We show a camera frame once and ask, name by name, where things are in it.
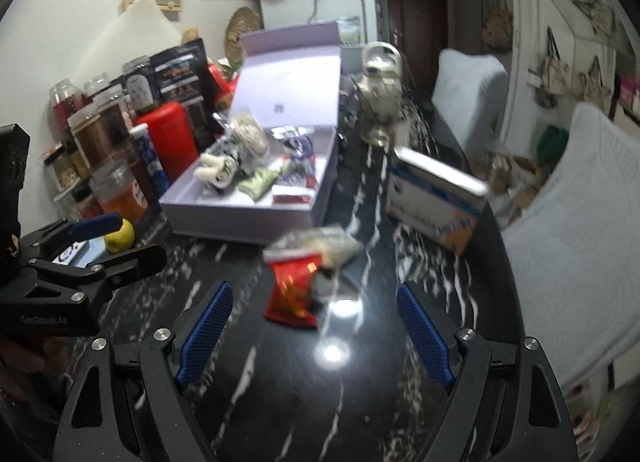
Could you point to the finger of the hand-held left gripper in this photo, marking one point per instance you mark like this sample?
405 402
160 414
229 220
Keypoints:
97 225
130 262

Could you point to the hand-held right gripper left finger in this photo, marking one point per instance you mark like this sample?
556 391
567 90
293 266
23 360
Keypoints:
202 339

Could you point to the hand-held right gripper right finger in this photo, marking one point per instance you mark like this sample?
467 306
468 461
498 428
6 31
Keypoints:
425 337

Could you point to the red snack bag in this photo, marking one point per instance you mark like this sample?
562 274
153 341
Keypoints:
292 292

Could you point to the checkered plush toy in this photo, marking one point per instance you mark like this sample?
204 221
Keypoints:
222 166

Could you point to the clear white packet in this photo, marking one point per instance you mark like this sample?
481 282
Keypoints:
320 242

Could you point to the green snack packet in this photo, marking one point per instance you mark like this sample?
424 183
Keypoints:
257 184

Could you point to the clear packet with purple item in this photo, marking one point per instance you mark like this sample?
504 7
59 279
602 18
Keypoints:
297 149

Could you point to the white gift box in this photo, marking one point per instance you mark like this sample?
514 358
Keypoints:
290 91

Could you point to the person's left hand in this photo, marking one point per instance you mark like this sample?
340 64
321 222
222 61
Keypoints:
30 359

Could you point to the light blue case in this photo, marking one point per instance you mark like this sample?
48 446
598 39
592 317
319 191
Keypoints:
95 248

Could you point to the yellow lemon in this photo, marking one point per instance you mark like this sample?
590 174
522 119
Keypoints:
121 237

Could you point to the blue tube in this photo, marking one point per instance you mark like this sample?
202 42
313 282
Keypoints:
150 161

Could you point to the group of food jars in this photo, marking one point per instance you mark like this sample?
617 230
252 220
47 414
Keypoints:
100 136

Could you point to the red cylinder container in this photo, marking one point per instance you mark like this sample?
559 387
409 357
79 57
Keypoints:
167 141

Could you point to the blue and white carton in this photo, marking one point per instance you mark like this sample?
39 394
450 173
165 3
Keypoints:
435 202

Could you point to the light blue quilted chair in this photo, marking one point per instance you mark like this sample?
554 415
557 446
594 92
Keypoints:
470 96
570 252

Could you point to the flat red snack packet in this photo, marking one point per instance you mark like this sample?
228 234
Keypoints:
292 197

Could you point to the black snack bag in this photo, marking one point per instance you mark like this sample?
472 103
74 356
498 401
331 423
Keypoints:
180 71

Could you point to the red plastic bag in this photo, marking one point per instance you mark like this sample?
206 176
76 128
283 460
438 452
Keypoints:
222 86

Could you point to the white foam board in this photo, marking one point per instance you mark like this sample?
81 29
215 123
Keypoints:
130 36

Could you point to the green bag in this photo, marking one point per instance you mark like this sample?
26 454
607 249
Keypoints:
552 144

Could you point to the glass mug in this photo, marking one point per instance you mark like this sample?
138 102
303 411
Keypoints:
377 109

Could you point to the woven round mat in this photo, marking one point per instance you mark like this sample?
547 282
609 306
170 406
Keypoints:
242 31

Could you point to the beige tote bag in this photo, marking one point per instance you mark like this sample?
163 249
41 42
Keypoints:
597 84
552 74

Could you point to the dark wooden door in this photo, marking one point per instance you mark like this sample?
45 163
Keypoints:
415 31

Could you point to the brown patterned tote bag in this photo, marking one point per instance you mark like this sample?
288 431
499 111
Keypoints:
497 24

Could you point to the white mini fridge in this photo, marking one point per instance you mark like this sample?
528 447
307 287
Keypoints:
345 6

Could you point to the star-shaped wall ornament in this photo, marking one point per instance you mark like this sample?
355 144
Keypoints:
595 14

